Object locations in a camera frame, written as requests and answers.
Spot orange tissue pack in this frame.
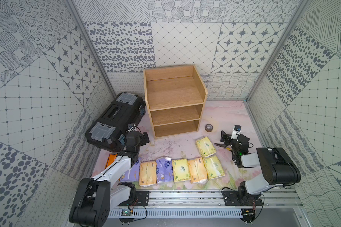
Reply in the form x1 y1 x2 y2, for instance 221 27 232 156
106 154 117 168

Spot yellow-orange tissue pack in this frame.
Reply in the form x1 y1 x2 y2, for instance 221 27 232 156
139 161 157 187

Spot small purple tissue pack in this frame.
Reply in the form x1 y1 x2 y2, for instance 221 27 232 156
156 157 173 184

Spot yellow tissue pack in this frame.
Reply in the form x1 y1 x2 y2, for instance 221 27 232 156
188 158 208 183

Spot green tissue pack shelf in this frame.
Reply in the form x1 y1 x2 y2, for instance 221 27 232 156
172 159 191 182

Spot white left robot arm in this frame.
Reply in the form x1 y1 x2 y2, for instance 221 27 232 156
69 130 150 227

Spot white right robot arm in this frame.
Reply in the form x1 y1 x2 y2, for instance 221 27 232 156
220 125 301 199

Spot wooden three-tier shelf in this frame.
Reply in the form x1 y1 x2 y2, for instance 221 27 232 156
144 65 208 138

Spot grey tape roll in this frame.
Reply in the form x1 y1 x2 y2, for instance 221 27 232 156
205 124 214 132

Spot black plastic toolbox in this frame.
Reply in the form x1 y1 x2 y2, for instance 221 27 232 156
85 92 146 153

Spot green circuit board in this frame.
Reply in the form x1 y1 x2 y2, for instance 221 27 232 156
120 209 133 218

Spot yellow-handled pliers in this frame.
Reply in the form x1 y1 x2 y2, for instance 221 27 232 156
214 143 233 151

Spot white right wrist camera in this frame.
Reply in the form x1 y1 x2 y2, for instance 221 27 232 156
231 125 242 140

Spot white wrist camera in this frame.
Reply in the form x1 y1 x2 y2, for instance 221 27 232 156
231 125 242 140
127 123 137 131

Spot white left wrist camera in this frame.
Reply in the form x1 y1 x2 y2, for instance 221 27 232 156
127 123 137 131

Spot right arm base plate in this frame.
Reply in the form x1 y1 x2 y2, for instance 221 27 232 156
221 189 263 206

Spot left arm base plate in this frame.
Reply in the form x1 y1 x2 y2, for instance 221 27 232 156
129 191 150 206

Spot aluminium mounting rail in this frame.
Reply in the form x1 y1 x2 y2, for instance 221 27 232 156
107 189 303 209

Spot white slotted cable duct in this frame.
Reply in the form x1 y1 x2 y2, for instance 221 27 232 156
108 208 242 218

